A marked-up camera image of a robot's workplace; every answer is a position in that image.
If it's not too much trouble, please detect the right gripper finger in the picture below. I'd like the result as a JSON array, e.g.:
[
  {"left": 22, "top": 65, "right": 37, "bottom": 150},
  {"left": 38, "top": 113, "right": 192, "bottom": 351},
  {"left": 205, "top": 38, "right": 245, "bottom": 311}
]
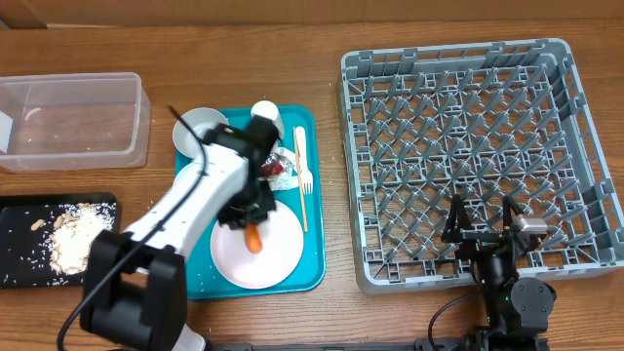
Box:
[
  {"left": 441, "top": 194, "right": 472, "bottom": 243},
  {"left": 502, "top": 195, "right": 524, "bottom": 229}
]

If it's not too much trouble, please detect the orange carrot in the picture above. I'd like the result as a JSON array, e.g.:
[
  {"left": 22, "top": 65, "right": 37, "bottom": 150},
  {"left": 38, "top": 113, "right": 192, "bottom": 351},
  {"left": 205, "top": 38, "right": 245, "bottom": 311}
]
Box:
[{"left": 245, "top": 224, "right": 263, "bottom": 254}]

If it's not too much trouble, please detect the grey bowl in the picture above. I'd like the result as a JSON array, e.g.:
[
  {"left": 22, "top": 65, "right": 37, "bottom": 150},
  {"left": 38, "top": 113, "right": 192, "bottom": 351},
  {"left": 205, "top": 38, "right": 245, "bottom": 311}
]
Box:
[{"left": 173, "top": 107, "right": 229, "bottom": 159}]

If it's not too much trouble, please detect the white bowl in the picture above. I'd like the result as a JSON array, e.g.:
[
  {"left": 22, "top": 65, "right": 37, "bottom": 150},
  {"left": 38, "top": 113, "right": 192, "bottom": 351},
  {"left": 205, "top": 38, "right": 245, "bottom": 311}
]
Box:
[{"left": 173, "top": 166, "right": 187, "bottom": 186}]

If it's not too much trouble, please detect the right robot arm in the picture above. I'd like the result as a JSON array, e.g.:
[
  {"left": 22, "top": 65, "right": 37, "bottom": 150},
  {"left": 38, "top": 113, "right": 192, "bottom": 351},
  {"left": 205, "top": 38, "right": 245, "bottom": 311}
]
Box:
[{"left": 428, "top": 194, "right": 557, "bottom": 350}]

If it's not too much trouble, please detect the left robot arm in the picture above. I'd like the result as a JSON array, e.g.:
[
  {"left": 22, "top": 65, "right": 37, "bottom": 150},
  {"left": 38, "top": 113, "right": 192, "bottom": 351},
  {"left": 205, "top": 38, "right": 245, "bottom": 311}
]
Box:
[{"left": 72, "top": 115, "right": 282, "bottom": 350}]

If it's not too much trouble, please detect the grey plastic dishwasher rack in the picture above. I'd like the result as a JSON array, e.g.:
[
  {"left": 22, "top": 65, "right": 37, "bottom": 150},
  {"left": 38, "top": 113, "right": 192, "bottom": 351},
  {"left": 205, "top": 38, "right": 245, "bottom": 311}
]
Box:
[{"left": 339, "top": 38, "right": 623, "bottom": 294}]

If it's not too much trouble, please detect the pink round plate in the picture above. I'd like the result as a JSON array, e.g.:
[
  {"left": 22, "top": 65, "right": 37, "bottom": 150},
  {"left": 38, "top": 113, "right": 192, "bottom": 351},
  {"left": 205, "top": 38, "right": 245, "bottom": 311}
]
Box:
[{"left": 211, "top": 201, "right": 304, "bottom": 290}]

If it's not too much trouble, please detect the crumpled white tissue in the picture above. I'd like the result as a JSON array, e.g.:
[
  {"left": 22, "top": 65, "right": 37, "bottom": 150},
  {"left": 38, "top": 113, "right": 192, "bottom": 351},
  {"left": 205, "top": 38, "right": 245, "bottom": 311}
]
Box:
[{"left": 268, "top": 146, "right": 299, "bottom": 191}]

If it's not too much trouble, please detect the foil snack wrapper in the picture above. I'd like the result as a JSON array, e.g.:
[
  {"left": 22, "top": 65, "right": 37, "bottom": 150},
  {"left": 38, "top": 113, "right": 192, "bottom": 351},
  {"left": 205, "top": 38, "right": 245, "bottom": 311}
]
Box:
[{"left": 261, "top": 152, "right": 294, "bottom": 178}]

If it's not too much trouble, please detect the wooden chopstick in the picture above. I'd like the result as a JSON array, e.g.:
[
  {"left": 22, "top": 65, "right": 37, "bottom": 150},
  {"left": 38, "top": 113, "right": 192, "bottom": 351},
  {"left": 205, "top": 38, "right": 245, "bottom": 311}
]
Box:
[{"left": 292, "top": 128, "right": 308, "bottom": 233}]

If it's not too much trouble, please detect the white plastic fork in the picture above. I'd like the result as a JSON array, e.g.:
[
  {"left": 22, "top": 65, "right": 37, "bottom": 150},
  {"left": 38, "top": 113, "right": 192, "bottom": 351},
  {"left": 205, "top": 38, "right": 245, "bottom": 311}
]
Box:
[{"left": 294, "top": 127, "right": 313, "bottom": 194}]

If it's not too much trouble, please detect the teal plastic serving tray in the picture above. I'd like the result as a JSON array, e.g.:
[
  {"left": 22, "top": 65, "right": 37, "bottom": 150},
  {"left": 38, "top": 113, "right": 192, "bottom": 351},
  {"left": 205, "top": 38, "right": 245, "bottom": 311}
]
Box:
[{"left": 186, "top": 105, "right": 326, "bottom": 300}]

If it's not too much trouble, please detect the white paper cup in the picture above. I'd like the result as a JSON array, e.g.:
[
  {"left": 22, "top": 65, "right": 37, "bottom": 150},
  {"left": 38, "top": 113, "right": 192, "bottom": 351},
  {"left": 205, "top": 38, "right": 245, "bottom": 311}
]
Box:
[{"left": 251, "top": 100, "right": 285, "bottom": 140}]

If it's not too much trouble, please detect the pile of rice and peanuts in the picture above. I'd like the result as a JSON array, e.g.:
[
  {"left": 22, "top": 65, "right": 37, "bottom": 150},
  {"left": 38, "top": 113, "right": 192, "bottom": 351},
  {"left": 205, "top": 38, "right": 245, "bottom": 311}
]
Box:
[{"left": 51, "top": 208, "right": 109, "bottom": 275}]

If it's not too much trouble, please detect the clear plastic bin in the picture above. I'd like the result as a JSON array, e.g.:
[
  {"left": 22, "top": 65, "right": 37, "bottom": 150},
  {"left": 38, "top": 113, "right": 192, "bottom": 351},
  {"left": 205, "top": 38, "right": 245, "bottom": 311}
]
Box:
[{"left": 1, "top": 72, "right": 151, "bottom": 173}]

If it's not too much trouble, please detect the black plastic tray bin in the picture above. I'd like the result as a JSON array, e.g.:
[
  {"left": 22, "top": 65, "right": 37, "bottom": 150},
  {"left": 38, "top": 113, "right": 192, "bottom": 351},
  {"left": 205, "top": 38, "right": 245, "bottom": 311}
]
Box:
[{"left": 1, "top": 192, "right": 121, "bottom": 289}]

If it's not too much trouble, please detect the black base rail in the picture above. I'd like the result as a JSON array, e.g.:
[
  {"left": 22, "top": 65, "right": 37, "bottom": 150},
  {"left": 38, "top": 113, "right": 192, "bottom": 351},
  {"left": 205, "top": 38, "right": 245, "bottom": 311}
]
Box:
[{"left": 209, "top": 338, "right": 552, "bottom": 351}]

